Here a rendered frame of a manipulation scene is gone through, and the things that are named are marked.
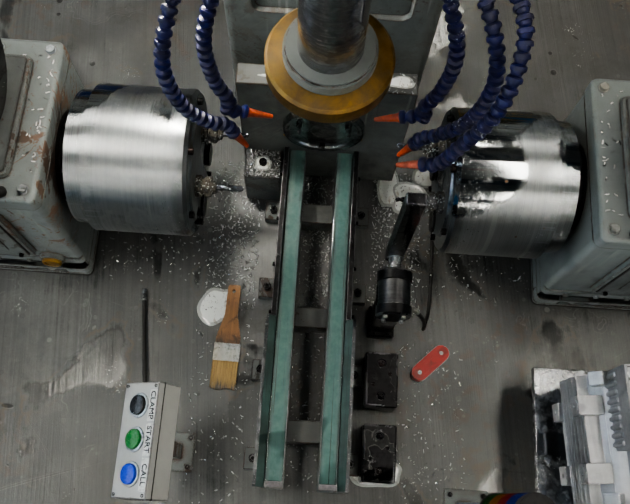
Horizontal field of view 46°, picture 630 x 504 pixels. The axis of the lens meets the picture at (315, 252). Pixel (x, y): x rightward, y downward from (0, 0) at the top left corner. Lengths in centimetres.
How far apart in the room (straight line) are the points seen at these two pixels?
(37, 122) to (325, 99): 48
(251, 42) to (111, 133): 32
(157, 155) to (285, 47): 29
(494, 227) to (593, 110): 25
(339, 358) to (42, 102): 65
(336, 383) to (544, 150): 52
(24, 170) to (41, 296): 38
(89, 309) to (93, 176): 37
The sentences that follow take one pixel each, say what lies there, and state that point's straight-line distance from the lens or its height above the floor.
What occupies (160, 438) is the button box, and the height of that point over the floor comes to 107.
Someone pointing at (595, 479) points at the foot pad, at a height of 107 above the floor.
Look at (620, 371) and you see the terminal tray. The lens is 120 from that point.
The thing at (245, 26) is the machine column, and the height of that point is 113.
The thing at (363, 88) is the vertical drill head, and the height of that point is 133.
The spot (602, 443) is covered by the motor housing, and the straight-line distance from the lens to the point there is 124.
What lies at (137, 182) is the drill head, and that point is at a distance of 121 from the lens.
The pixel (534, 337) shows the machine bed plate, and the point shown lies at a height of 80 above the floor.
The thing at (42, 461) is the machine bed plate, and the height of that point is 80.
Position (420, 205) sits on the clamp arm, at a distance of 106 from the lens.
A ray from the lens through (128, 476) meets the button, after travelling 117.
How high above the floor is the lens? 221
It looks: 71 degrees down
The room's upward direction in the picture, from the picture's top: 5 degrees clockwise
